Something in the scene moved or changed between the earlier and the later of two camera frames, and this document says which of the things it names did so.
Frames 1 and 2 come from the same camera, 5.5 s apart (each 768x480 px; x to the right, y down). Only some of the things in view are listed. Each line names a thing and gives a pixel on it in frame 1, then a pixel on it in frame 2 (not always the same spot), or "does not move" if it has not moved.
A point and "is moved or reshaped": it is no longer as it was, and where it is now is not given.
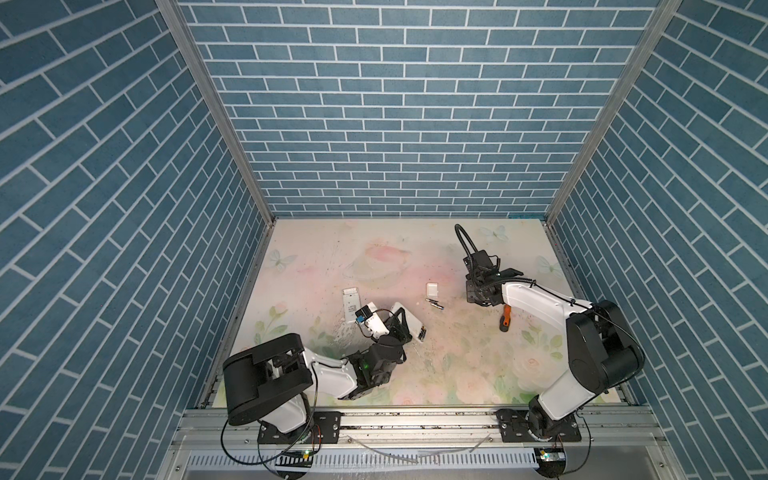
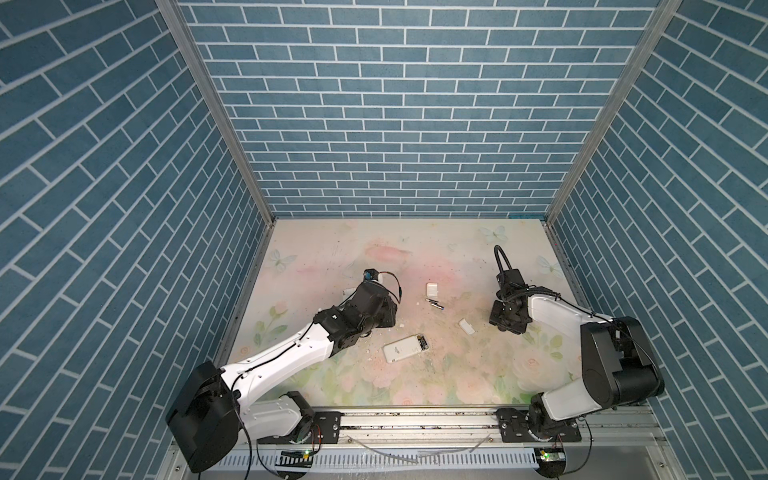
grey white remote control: (416, 329) is moved or reshaped
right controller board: (550, 461) does not move
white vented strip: (369, 460) does not move
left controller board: (294, 464) does not move
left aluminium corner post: (185, 38) does not move
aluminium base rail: (617, 430) does not move
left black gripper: (396, 330) to (390, 314)
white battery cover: (431, 290) does not move
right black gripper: (469, 291) to (515, 328)
